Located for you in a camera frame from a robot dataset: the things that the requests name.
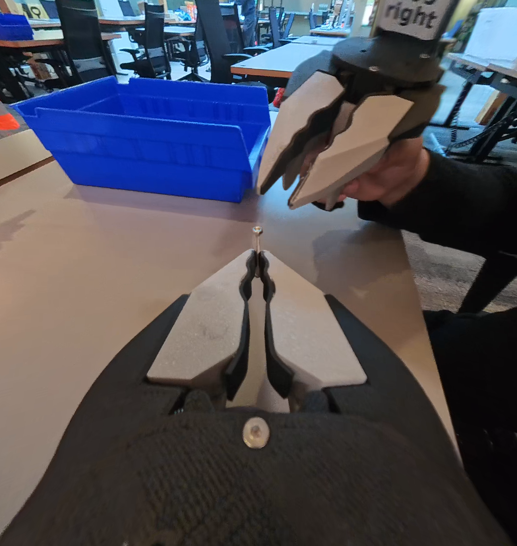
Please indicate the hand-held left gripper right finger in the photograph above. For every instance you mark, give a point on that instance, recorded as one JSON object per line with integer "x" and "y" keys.
{"x": 314, "y": 337}

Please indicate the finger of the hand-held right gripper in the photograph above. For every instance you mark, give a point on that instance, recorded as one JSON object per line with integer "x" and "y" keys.
{"x": 292, "y": 119}
{"x": 356, "y": 145}

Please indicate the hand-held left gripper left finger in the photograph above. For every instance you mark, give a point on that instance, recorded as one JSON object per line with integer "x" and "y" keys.
{"x": 194, "y": 337}

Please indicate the thin metal screw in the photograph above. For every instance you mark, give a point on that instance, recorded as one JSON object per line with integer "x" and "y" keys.
{"x": 256, "y": 251}

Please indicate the large blue plastic bin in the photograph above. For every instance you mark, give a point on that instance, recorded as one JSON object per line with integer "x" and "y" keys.
{"x": 156, "y": 170}

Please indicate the person's right forearm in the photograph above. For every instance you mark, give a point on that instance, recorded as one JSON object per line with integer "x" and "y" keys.
{"x": 467, "y": 204}

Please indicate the grey desk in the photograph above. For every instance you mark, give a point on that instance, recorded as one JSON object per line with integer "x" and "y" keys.
{"x": 92, "y": 277}

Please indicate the person's right hand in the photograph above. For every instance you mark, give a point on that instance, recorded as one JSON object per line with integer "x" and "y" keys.
{"x": 395, "y": 175}

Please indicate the wood-edged office table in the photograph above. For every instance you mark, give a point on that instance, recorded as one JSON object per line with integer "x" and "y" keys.
{"x": 275, "y": 57}

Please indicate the white board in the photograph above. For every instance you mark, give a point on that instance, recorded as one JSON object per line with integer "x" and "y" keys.
{"x": 497, "y": 34}

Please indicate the light wood office table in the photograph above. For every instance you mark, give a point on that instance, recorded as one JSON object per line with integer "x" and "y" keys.
{"x": 510, "y": 70}

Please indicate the black office chair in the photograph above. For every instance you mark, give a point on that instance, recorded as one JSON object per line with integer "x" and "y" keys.
{"x": 211, "y": 34}
{"x": 83, "y": 38}
{"x": 154, "y": 42}

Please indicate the person's lap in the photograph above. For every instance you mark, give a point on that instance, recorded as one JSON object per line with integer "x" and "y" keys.
{"x": 484, "y": 384}

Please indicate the person's office chair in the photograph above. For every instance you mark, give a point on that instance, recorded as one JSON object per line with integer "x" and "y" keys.
{"x": 497, "y": 273}

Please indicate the wood-topped office table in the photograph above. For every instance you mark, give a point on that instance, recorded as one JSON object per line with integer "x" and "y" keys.
{"x": 28, "y": 42}

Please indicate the orange traffic cone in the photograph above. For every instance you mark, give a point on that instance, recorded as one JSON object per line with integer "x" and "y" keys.
{"x": 0, "y": 115}

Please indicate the small blue bin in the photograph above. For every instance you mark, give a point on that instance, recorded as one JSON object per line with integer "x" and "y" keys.
{"x": 7, "y": 25}

